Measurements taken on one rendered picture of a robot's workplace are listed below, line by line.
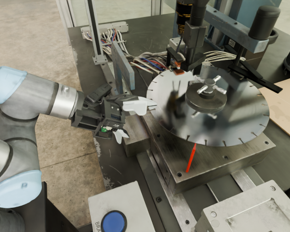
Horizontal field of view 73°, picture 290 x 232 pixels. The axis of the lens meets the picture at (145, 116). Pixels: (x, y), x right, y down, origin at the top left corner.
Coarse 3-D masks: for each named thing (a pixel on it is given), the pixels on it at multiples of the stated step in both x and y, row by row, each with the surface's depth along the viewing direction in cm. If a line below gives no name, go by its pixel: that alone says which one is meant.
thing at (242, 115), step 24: (168, 72) 63; (216, 72) 63; (168, 96) 55; (240, 96) 55; (168, 120) 49; (192, 120) 49; (216, 120) 49; (240, 120) 49; (264, 120) 49; (216, 144) 44; (240, 144) 44
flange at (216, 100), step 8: (192, 88) 56; (192, 96) 53; (200, 96) 53; (208, 96) 52; (216, 96) 53; (224, 96) 54; (192, 104) 52; (200, 104) 51; (208, 104) 51; (216, 104) 51; (224, 104) 52
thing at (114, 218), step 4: (112, 212) 38; (116, 212) 38; (108, 216) 38; (112, 216) 38; (116, 216) 38; (120, 216) 38; (104, 220) 37; (108, 220) 37; (112, 220) 37; (116, 220) 37; (120, 220) 37; (104, 224) 37; (108, 224) 37; (112, 224) 37; (116, 224) 37; (120, 224) 37; (104, 228) 36; (108, 228) 36; (112, 228) 36; (116, 228) 36; (120, 228) 36
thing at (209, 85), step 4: (196, 76) 53; (216, 76) 53; (200, 80) 52; (204, 80) 52; (208, 80) 51; (212, 80) 51; (216, 80) 52; (204, 84) 51; (208, 84) 50; (212, 84) 50; (200, 88) 50; (204, 88) 50; (208, 88) 51; (212, 88) 51; (216, 88) 50; (220, 88) 50; (200, 92) 49; (204, 92) 52; (208, 92) 52; (220, 92) 50; (224, 92) 49
